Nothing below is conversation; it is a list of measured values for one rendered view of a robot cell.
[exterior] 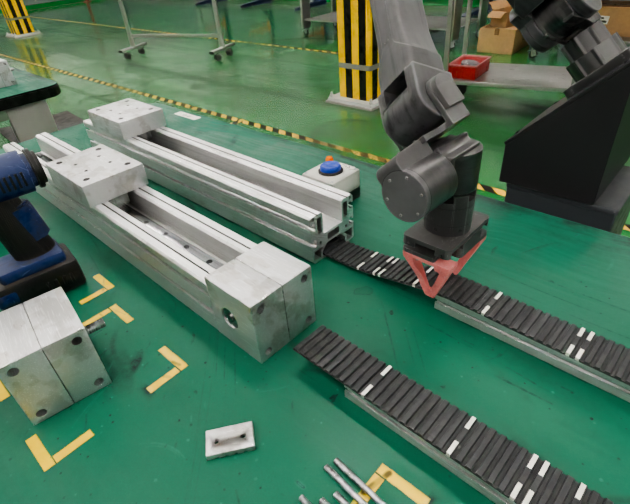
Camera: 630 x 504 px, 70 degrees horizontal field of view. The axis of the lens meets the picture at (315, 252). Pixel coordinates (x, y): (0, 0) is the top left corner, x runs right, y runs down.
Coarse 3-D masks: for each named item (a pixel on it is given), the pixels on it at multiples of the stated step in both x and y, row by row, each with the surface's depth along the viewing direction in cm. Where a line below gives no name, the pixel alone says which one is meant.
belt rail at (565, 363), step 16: (448, 304) 60; (464, 320) 59; (480, 320) 58; (496, 336) 57; (512, 336) 56; (528, 352) 55; (544, 352) 53; (560, 368) 52; (576, 368) 51; (592, 368) 49; (592, 384) 50; (608, 384) 49; (624, 384) 48
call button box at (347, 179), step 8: (312, 168) 88; (344, 168) 87; (352, 168) 86; (304, 176) 86; (312, 176) 85; (320, 176) 85; (328, 176) 84; (336, 176) 84; (344, 176) 84; (352, 176) 85; (328, 184) 82; (336, 184) 82; (344, 184) 84; (352, 184) 86; (352, 192) 87
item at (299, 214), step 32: (96, 128) 110; (160, 128) 106; (160, 160) 96; (192, 160) 89; (224, 160) 90; (256, 160) 86; (192, 192) 90; (224, 192) 82; (256, 192) 76; (288, 192) 80; (320, 192) 74; (256, 224) 79; (288, 224) 72; (320, 224) 70; (352, 224) 76; (320, 256) 73
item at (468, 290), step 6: (468, 282) 61; (474, 282) 61; (462, 288) 60; (468, 288) 60; (474, 288) 60; (456, 294) 59; (462, 294) 59; (468, 294) 59; (474, 294) 59; (450, 300) 59; (456, 300) 58; (462, 300) 58; (468, 300) 58
